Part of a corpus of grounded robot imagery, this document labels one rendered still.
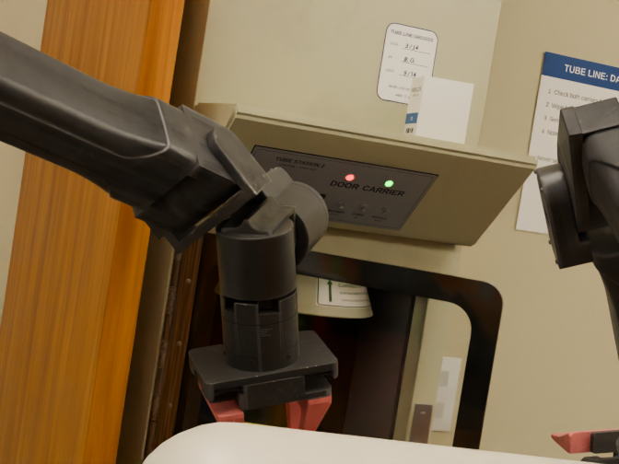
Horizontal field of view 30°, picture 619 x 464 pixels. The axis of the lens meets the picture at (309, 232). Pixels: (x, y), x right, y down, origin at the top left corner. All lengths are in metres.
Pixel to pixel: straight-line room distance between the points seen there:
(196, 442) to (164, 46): 0.71
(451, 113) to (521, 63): 0.67
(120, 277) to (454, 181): 0.34
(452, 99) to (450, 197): 0.10
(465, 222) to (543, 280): 0.67
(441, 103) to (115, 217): 0.34
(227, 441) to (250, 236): 0.50
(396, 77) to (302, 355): 0.41
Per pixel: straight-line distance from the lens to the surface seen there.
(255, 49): 1.13
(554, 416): 1.91
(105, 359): 1.02
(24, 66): 0.73
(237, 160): 0.82
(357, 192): 1.11
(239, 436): 0.33
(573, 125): 0.69
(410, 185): 1.12
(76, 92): 0.75
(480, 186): 1.15
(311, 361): 0.87
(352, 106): 1.17
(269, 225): 0.83
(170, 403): 1.12
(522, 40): 1.80
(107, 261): 1.03
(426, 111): 1.13
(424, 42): 1.21
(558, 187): 0.76
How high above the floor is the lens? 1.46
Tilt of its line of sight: 3 degrees down
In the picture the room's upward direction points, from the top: 9 degrees clockwise
